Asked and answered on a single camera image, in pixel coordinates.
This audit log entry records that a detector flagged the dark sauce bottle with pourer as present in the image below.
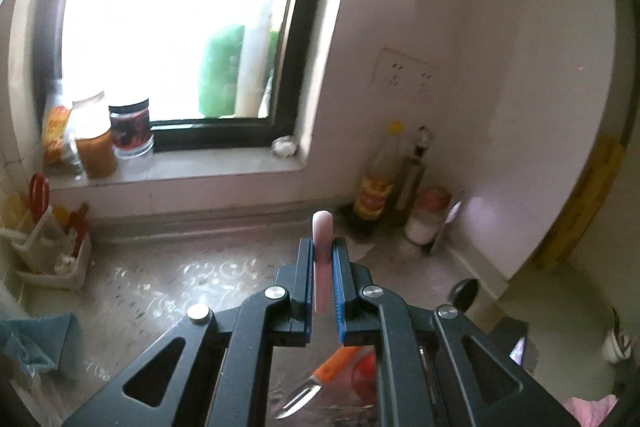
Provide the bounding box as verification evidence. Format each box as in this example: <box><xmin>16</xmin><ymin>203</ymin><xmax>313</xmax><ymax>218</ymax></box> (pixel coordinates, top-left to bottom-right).
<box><xmin>394</xmin><ymin>124</ymin><xmax>437</xmax><ymax>229</ymax></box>

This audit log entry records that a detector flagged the red utensil holder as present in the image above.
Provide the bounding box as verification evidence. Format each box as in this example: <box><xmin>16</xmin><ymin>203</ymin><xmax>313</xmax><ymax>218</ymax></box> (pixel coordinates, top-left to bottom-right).
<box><xmin>350</xmin><ymin>349</ymin><xmax>379</xmax><ymax>403</ymax></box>

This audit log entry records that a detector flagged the white plastic soup spoon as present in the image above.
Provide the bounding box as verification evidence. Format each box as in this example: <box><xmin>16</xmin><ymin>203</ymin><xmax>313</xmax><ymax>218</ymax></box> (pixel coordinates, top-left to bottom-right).
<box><xmin>311</xmin><ymin>209</ymin><xmax>334</xmax><ymax>314</ymax></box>

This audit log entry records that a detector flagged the orange handled peeler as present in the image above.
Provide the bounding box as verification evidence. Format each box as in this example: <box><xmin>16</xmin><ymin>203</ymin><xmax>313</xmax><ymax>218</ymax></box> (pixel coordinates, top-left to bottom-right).
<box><xmin>271</xmin><ymin>345</ymin><xmax>363</xmax><ymax>420</ymax></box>

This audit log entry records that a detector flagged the white cup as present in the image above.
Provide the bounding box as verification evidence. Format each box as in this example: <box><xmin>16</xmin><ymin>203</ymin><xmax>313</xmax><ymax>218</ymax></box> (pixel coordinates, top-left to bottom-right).
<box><xmin>601</xmin><ymin>306</ymin><xmax>635</xmax><ymax>364</ymax></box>

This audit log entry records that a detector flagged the blue microfibre cloth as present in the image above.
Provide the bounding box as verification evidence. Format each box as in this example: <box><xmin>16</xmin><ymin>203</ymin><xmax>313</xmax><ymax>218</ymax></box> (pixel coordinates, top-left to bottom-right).
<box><xmin>0</xmin><ymin>313</ymin><xmax>84</xmax><ymax>374</ymax></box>

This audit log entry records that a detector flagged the white jar red lid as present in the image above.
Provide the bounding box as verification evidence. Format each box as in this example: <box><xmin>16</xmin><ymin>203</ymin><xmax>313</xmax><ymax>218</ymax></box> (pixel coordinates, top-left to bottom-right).
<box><xmin>404</xmin><ymin>188</ymin><xmax>454</xmax><ymax>245</ymax></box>

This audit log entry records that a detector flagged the white paper scrap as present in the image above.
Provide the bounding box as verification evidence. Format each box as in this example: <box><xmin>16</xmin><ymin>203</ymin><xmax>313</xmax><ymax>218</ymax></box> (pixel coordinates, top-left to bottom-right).
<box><xmin>342</xmin><ymin>232</ymin><xmax>378</xmax><ymax>264</ymax></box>

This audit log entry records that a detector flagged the crumpled white tissue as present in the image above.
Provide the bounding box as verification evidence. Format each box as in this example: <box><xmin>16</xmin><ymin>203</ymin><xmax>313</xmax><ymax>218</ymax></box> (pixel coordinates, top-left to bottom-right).
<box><xmin>270</xmin><ymin>135</ymin><xmax>301</xmax><ymax>158</ymax></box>

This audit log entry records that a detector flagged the black lid glass jar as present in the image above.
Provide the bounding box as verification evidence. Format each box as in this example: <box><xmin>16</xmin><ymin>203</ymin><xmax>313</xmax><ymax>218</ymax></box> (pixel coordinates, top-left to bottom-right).
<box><xmin>108</xmin><ymin>98</ymin><xmax>156</xmax><ymax>161</ymax></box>

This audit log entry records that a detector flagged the black plastic spoon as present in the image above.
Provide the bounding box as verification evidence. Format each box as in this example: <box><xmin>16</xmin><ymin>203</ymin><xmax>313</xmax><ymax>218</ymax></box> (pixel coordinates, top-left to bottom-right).
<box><xmin>449</xmin><ymin>278</ymin><xmax>481</xmax><ymax>314</ymax></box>

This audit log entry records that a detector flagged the black window frame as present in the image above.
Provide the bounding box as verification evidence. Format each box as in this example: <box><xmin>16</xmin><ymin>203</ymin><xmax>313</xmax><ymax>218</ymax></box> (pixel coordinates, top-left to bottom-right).
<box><xmin>31</xmin><ymin>0</ymin><xmax>347</xmax><ymax>154</ymax></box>

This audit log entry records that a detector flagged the pink cloth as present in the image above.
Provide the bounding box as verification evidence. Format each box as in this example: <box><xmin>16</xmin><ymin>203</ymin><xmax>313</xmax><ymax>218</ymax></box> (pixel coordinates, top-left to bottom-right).
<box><xmin>561</xmin><ymin>393</ymin><xmax>621</xmax><ymax>427</ymax></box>

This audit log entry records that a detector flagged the white plastic bottle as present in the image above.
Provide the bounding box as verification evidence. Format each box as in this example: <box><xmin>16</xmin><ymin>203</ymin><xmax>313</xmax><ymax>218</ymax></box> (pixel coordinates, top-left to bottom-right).
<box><xmin>234</xmin><ymin>0</ymin><xmax>281</xmax><ymax>118</ymax></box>

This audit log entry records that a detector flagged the white wall socket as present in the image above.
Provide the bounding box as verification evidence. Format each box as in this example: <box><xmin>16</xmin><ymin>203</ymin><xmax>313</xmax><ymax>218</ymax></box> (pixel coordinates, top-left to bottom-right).
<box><xmin>406</xmin><ymin>59</ymin><xmax>437</xmax><ymax>96</ymax></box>
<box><xmin>372</xmin><ymin>48</ymin><xmax>410</xmax><ymax>88</ymax></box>

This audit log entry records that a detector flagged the clear plastic tray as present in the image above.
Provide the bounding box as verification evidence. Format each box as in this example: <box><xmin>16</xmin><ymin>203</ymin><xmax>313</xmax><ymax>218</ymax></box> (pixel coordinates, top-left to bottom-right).
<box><xmin>14</xmin><ymin>227</ymin><xmax>94</xmax><ymax>291</ymax></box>

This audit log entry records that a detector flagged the clear plastic caddy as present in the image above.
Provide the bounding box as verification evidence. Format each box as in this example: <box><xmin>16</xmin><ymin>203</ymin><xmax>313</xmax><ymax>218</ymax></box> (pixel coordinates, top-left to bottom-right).
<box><xmin>9</xmin><ymin>206</ymin><xmax>68</xmax><ymax>275</ymax></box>

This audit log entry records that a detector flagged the yellow plastic bag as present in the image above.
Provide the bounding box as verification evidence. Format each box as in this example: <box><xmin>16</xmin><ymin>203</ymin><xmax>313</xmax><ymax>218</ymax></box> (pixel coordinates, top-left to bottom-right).
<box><xmin>0</xmin><ymin>194</ymin><xmax>30</xmax><ymax>230</ymax></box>

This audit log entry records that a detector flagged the green plastic bottle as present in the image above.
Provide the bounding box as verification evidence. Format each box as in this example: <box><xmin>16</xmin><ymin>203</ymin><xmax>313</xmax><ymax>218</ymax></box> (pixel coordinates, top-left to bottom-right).
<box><xmin>198</xmin><ymin>23</ymin><xmax>247</xmax><ymax>118</ymax></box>

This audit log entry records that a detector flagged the glass bottle yellow cap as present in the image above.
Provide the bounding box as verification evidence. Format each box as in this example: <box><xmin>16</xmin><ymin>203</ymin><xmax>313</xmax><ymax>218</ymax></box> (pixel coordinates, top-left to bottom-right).
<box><xmin>352</xmin><ymin>121</ymin><xmax>406</xmax><ymax>224</ymax></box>

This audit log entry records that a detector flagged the orange paste jar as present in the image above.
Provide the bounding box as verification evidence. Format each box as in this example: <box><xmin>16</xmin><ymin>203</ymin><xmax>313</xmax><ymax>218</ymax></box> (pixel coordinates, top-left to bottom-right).
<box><xmin>71</xmin><ymin>91</ymin><xmax>120</xmax><ymax>179</ymax></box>

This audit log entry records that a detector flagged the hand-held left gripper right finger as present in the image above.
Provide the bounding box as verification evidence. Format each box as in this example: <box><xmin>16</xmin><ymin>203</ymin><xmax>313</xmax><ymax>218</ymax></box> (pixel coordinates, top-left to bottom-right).
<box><xmin>330</xmin><ymin>237</ymin><xmax>571</xmax><ymax>427</ymax></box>

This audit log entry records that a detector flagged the orange snack bag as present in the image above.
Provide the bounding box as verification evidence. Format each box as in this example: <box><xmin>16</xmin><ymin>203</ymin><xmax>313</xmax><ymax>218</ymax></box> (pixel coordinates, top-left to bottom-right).
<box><xmin>41</xmin><ymin>78</ymin><xmax>78</xmax><ymax>168</ymax></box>

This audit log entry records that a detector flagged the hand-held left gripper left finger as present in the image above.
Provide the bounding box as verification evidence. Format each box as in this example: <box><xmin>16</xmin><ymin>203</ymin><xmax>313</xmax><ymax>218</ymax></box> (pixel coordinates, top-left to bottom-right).
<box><xmin>62</xmin><ymin>237</ymin><xmax>316</xmax><ymax>427</ymax></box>

